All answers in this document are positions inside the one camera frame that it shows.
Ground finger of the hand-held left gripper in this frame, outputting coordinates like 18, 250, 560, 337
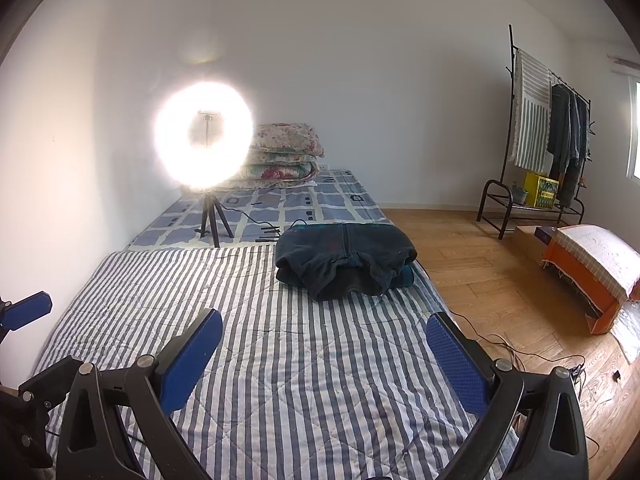
0, 290, 53, 345
17, 356, 76, 411

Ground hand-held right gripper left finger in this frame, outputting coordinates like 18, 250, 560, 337
56, 308, 224, 480

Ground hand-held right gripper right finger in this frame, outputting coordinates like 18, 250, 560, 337
425, 311, 590, 480

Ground teal fleece jacket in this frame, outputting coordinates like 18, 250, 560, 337
275, 222, 419, 303

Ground grey white striped blanket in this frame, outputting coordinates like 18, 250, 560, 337
30, 242, 521, 480

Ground cardboard box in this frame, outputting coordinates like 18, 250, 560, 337
515, 225, 559, 267

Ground black tripod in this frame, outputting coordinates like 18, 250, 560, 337
194, 109, 236, 249

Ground clear bubble wrap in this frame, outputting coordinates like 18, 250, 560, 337
607, 300, 640, 364

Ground white textured cloth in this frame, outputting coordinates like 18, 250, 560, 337
542, 224, 640, 302

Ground yellow crate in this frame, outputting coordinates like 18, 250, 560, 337
522, 171, 560, 210

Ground blue checked bedsheet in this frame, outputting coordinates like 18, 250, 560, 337
125, 167, 396, 252

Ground floral folded quilt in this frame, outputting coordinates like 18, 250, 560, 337
220, 152, 321, 191
251, 123, 326, 158

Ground striped hanging towel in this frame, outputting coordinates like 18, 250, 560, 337
512, 47, 554, 174

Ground blue hanging jeans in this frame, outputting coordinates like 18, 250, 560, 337
557, 91, 594, 209

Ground dark hanging garment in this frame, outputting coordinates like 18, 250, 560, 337
546, 83, 572, 177

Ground window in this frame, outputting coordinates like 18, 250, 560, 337
625, 77, 640, 184

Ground black floor cable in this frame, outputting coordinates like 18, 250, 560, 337
470, 332, 601, 461

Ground black ring light cable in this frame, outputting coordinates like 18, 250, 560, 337
219, 206, 308, 246

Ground wall shelf with items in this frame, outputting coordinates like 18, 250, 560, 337
476, 24, 599, 240

